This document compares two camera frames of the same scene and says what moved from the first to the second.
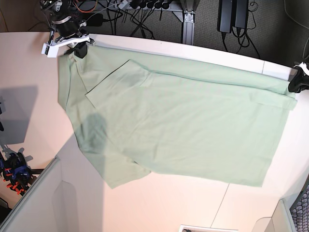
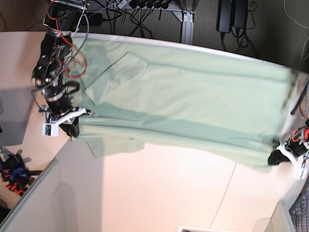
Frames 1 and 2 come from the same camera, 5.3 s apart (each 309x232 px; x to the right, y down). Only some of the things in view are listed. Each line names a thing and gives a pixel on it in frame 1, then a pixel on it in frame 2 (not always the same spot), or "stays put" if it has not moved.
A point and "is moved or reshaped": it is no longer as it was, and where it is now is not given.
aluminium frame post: [187, 17] stays put
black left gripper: [67, 29] → [59, 106]
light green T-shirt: [137, 112] is moved or reshaped
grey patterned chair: [300, 210] stays put
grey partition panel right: [281, 221] stays put
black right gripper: [304, 66] → [298, 148]
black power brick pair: [232, 13] stays put
